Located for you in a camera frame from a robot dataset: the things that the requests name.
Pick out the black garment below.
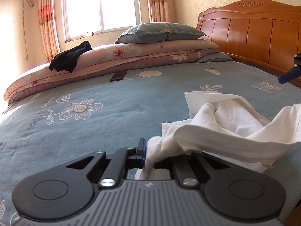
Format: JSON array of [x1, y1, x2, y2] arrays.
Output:
[[49, 41, 93, 73]]

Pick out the folded pink floral quilt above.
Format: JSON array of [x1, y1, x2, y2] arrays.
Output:
[[3, 38, 220, 106]]

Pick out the thin wall cable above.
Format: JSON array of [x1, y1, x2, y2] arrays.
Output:
[[22, 0, 30, 61]]

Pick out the plump blue-grey floral pillow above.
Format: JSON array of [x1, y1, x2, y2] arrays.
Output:
[[115, 23, 208, 44]]

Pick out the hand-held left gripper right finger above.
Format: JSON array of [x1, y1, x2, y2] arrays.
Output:
[[153, 151, 228, 189]]

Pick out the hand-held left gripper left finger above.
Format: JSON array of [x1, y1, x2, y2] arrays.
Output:
[[63, 138, 148, 189]]

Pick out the black smartphone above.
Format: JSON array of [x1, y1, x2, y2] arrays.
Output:
[[110, 71, 127, 82]]

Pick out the wooden headboard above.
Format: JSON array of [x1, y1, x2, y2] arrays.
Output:
[[196, 0, 301, 85]]

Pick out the blue floral bed sheet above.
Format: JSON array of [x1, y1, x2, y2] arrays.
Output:
[[0, 60, 301, 226]]

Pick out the flat blue-grey pillow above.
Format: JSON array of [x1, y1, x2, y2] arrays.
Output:
[[196, 52, 233, 63]]

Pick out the white printed long-sleeve shirt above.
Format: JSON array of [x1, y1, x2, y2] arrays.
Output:
[[135, 92, 301, 182]]

